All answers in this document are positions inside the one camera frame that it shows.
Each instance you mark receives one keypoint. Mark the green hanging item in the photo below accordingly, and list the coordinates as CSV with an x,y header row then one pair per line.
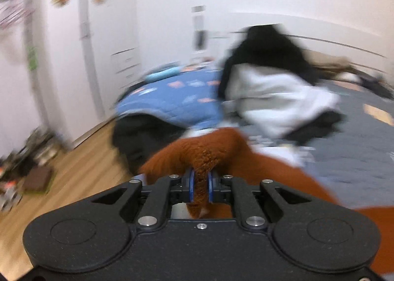
x,y
31,57

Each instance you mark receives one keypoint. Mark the white wardrobe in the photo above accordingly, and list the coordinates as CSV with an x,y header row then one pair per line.
x,y
92,53

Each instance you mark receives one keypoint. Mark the dark cloth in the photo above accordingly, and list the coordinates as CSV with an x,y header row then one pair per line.
x,y
138,142

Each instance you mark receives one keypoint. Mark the grey printed quilt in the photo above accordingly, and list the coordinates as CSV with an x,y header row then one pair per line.
x,y
354,145

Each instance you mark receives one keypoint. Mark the blue carrot print quilt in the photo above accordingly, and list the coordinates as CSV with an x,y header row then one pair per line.
x,y
172,99

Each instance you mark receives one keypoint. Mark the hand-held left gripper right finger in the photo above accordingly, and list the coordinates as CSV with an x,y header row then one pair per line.
x,y
212,188

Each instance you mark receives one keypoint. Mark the teal zigzag folded cloth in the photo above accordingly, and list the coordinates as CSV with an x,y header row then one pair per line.
x,y
163,73

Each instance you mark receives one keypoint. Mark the brown box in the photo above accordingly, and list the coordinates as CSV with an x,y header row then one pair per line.
x,y
38,179

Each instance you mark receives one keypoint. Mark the bunch of pink hangers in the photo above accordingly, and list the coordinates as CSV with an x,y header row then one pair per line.
x,y
15,10

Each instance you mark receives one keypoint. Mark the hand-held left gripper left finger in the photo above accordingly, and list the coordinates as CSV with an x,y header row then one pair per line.
x,y
191,188

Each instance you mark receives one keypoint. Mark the white bed headboard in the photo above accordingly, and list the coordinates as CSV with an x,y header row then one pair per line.
x,y
307,28

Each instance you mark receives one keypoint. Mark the black garment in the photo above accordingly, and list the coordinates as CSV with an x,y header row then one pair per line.
x,y
267,50

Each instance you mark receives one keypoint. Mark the khaki folded garment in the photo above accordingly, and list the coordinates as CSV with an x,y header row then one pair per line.
x,y
332,64

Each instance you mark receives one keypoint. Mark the black clothes rack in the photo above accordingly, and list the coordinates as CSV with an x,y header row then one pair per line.
x,y
29,37

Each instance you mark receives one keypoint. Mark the row of shoes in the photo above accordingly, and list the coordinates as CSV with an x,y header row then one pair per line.
x,y
34,151

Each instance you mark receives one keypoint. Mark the white grey hoodie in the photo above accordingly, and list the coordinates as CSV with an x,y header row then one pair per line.
x,y
277,99

